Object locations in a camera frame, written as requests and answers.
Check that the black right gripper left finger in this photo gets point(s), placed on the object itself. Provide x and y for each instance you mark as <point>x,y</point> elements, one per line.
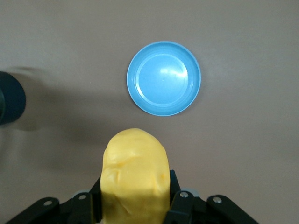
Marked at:
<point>70,210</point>

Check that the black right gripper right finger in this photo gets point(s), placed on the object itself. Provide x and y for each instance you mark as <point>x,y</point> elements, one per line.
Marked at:
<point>198,210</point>

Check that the light blue round plate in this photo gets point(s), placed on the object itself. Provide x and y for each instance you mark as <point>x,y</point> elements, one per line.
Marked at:
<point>163,79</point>

